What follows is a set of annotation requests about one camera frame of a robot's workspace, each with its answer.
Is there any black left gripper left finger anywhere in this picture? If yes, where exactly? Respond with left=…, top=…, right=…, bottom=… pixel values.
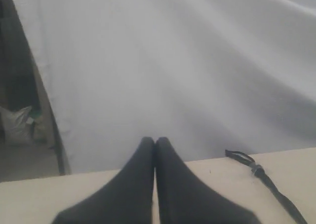
left=53, top=137, right=155, bottom=224

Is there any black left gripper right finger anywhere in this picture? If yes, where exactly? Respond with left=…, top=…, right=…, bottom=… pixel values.
left=155, top=137, right=260, bottom=224

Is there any green white package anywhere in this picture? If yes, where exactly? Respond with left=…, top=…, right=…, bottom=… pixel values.
left=27, top=109, right=47, bottom=144

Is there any white plastic bag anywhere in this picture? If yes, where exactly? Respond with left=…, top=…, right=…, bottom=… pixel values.
left=0, top=106, right=32, bottom=146

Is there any grey fabric backdrop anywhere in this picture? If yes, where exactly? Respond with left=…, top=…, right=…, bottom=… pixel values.
left=13, top=0, right=316, bottom=173

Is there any black backdrop stand pole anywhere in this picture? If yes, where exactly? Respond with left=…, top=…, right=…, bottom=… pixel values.
left=34, top=67, right=66, bottom=176

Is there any dark grey plastic cable clamp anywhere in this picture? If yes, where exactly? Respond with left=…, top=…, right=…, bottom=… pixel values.
left=250, top=163, right=265, bottom=178

